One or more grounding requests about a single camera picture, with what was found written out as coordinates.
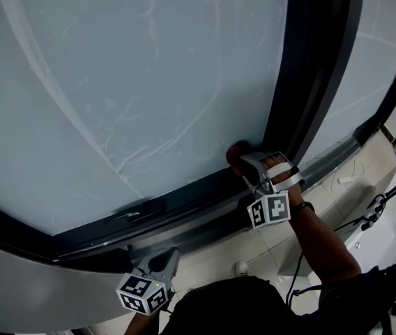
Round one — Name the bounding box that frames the brown cloth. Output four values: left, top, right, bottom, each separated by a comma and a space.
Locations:
225, 140, 254, 169

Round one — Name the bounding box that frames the person's right forearm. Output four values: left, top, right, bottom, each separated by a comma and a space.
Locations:
287, 186, 363, 288

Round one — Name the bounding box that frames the wide frosted glass wall panel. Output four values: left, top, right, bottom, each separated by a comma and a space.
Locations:
302, 0, 396, 167

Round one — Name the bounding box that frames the white shoe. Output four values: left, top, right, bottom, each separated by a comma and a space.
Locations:
234, 260, 251, 278

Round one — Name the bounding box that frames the person's black shirt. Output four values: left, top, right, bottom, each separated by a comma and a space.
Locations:
155, 267, 396, 335

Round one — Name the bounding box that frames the large frosted window glass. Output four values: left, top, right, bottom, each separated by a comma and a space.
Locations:
0, 0, 291, 237

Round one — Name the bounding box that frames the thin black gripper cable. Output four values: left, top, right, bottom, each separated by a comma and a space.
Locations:
284, 249, 324, 313

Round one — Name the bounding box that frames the person's right hand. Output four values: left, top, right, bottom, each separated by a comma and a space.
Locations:
264, 154, 302, 193

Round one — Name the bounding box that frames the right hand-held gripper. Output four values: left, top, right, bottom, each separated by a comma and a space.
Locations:
238, 151, 305, 230

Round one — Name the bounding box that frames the person's left forearm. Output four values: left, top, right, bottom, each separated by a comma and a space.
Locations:
124, 311, 157, 335

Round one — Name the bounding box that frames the black framed frosted window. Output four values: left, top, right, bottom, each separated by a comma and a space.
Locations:
0, 0, 396, 268

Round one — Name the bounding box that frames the black window handle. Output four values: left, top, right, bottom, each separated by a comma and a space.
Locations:
103, 204, 166, 225

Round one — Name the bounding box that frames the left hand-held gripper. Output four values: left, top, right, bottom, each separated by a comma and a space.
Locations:
116, 246, 181, 316

